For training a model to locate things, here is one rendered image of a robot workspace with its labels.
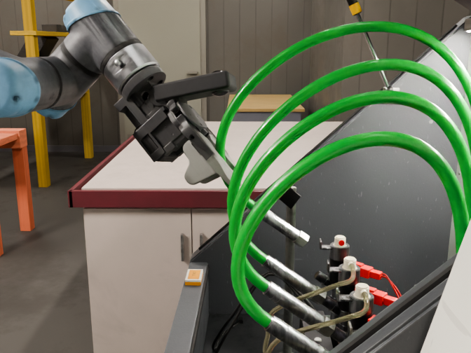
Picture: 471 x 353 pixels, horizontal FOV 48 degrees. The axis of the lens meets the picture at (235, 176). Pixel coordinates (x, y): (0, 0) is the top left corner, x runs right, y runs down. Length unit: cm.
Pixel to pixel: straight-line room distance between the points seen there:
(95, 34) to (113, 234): 147
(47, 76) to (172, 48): 614
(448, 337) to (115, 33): 60
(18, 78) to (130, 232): 153
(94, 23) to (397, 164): 63
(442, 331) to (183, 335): 52
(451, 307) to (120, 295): 197
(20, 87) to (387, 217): 74
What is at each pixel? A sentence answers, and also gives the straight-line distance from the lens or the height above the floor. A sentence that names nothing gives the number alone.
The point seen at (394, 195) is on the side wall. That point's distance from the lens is 112.
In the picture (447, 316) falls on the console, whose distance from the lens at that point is 43.
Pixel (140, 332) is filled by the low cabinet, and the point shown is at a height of 21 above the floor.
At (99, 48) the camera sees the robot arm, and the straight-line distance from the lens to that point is 81.
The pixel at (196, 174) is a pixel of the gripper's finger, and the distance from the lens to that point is 74.
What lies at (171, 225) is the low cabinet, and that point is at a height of 69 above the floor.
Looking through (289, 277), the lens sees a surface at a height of 110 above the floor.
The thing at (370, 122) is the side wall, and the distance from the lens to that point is 108.
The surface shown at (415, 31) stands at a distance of 76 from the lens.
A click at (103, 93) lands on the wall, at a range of 714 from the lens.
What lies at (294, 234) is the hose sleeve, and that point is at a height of 113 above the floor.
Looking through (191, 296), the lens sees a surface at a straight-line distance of 100.
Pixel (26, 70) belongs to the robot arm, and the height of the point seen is 137.
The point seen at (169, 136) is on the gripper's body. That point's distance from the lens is 76.
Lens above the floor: 140
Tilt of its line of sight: 14 degrees down
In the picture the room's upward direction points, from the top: straight up
